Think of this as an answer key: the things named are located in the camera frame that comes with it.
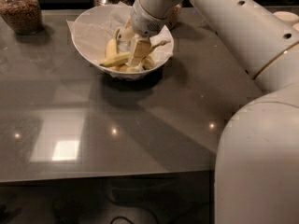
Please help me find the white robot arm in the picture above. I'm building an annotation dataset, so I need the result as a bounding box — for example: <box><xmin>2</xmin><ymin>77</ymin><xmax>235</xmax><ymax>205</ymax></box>
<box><xmin>130</xmin><ymin>0</ymin><xmax>299</xmax><ymax>224</ymax></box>

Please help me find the upright yellow banana left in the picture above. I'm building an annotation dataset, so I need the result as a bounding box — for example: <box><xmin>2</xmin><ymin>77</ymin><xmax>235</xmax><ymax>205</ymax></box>
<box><xmin>106</xmin><ymin>28</ymin><xmax>120</xmax><ymax>59</ymax></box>

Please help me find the glass jar of grains right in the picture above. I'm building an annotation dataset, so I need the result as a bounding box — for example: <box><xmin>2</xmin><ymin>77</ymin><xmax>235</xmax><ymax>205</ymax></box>
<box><xmin>165</xmin><ymin>4</ymin><xmax>182</xmax><ymax>30</ymax></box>

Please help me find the glass jar of grains left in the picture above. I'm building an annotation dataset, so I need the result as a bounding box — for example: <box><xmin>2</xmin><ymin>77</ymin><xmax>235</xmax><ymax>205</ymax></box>
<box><xmin>0</xmin><ymin>0</ymin><xmax>43</xmax><ymax>35</ymax></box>

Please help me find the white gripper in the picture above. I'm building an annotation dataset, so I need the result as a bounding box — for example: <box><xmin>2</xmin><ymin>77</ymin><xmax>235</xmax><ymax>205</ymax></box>
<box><xmin>120</xmin><ymin>0</ymin><xmax>164</xmax><ymax>66</ymax></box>

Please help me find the glass jar of grains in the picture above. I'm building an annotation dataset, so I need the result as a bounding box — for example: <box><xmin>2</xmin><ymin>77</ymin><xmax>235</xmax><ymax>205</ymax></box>
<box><xmin>0</xmin><ymin>0</ymin><xmax>43</xmax><ymax>35</ymax></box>
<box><xmin>165</xmin><ymin>4</ymin><xmax>182</xmax><ymax>30</ymax></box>

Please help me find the long yellow banana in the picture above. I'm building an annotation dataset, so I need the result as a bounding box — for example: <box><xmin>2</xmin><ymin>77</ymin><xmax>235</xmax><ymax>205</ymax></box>
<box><xmin>99</xmin><ymin>39</ymin><xmax>171</xmax><ymax>68</ymax></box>

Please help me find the white paper bowl liner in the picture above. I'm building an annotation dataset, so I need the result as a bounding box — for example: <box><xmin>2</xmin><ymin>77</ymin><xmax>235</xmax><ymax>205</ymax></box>
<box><xmin>66</xmin><ymin>2</ymin><xmax>175</xmax><ymax>80</ymax></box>

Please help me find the white ceramic bowl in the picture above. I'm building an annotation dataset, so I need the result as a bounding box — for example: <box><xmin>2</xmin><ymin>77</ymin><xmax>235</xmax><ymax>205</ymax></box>
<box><xmin>70</xmin><ymin>4</ymin><xmax>174</xmax><ymax>81</ymax></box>

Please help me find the green-stemmed banana at back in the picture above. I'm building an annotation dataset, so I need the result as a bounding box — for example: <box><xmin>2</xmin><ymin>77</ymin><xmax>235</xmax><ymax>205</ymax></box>
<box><xmin>141</xmin><ymin>57</ymin><xmax>154</xmax><ymax>70</ymax></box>

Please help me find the black cable on floor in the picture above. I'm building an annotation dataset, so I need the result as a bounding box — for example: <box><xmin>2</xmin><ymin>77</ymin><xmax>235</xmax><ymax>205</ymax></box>
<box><xmin>108</xmin><ymin>215</ymin><xmax>136</xmax><ymax>224</ymax></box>

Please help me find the yellow banana at bowl bottom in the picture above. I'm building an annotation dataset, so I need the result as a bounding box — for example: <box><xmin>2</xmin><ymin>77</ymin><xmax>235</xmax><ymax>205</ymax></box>
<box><xmin>111</xmin><ymin>64</ymin><xmax>138</xmax><ymax>73</ymax></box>

